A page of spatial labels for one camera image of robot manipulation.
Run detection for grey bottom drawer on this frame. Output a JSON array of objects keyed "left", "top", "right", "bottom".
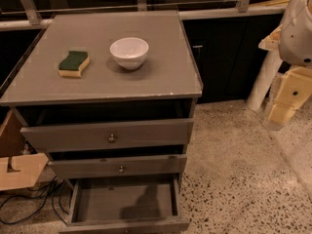
[{"left": 59, "top": 174, "right": 189, "bottom": 234}]

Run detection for grey drawer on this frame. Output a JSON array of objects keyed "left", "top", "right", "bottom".
[
  {"left": 20, "top": 119, "right": 193, "bottom": 152},
  {"left": 59, "top": 174, "right": 189, "bottom": 234},
  {"left": 49, "top": 154, "right": 187, "bottom": 179}
]

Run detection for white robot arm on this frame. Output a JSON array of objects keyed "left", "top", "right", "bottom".
[{"left": 268, "top": 0, "right": 312, "bottom": 126}]

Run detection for grey top drawer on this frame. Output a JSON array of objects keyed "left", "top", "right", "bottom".
[{"left": 20, "top": 119, "right": 193, "bottom": 152}]

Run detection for grey middle drawer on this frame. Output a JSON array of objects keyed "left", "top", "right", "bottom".
[{"left": 49, "top": 154, "right": 187, "bottom": 179}]

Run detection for grey wooden drawer cabinet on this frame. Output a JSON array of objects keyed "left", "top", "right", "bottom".
[{"left": 0, "top": 10, "right": 204, "bottom": 234}]

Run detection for white diagonal pole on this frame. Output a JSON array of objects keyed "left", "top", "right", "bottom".
[{"left": 247, "top": 50, "right": 283, "bottom": 111}]

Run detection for white ceramic bowl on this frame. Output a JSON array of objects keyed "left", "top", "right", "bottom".
[{"left": 110, "top": 37, "right": 149, "bottom": 70}]

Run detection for green yellow sponge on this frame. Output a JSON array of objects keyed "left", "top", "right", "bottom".
[{"left": 58, "top": 51, "right": 90, "bottom": 78}]

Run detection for brown cardboard box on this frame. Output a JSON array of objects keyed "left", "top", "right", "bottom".
[{"left": 0, "top": 111, "right": 48, "bottom": 191}]

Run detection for black floor cables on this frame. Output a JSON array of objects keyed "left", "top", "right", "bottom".
[{"left": 0, "top": 175, "right": 71, "bottom": 226}]

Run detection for metal railing frame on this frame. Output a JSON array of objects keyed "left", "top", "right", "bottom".
[{"left": 0, "top": 0, "right": 290, "bottom": 31}]

